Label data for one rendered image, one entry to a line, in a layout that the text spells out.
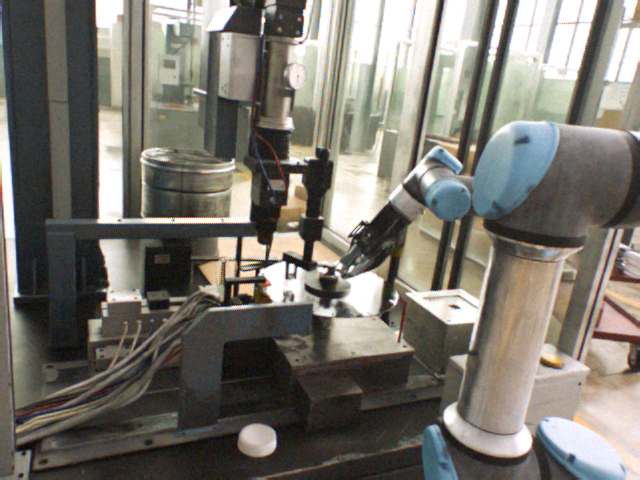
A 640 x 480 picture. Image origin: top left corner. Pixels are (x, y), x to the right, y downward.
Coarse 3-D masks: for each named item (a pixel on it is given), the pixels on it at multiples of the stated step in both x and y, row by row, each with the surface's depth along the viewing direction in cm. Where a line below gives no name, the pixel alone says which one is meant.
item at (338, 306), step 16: (272, 272) 128; (304, 272) 131; (336, 272) 133; (368, 272) 136; (272, 288) 119; (288, 288) 120; (304, 288) 121; (352, 288) 124; (368, 288) 125; (384, 288) 127; (320, 304) 114; (336, 304) 115; (352, 304) 115; (368, 304) 116; (384, 304) 117
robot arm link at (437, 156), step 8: (432, 152) 108; (440, 152) 107; (448, 152) 110; (424, 160) 109; (432, 160) 107; (440, 160) 106; (448, 160) 106; (456, 160) 108; (416, 168) 110; (424, 168) 107; (448, 168) 106; (456, 168) 107; (408, 176) 111; (416, 176) 109; (408, 184) 110; (416, 184) 109; (408, 192) 110; (416, 192) 109; (424, 200) 110
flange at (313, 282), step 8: (304, 280) 123; (312, 280) 123; (320, 280) 122; (328, 280) 121; (336, 280) 122; (344, 280) 126; (312, 288) 120; (320, 288) 120; (328, 288) 120; (336, 288) 120; (344, 288) 121
